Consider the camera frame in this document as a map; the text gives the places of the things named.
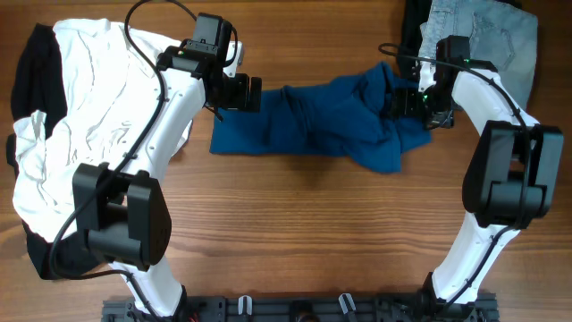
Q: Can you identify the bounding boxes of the teal blue polo shirt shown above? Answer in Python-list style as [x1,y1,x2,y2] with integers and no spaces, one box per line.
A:
[210,63,432,174]

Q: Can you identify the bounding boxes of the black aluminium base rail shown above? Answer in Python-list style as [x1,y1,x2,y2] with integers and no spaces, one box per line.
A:
[101,292,500,322]

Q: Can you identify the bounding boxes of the white crumpled shirt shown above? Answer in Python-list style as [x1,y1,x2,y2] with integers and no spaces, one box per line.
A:
[13,19,178,242]

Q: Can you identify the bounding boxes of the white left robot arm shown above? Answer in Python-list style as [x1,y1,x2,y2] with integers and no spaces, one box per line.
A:
[72,41,262,321]

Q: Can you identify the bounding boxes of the black garment under denim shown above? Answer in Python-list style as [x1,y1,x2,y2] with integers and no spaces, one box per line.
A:
[397,0,433,81]

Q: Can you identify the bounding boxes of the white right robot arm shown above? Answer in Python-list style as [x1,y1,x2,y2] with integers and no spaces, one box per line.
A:
[413,57,564,320]

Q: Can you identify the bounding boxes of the black garment under white shirt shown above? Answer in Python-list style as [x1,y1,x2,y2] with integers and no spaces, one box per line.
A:
[5,23,100,280]

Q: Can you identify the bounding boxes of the light blue denim shorts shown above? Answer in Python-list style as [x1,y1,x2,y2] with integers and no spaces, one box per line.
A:
[418,0,538,109]

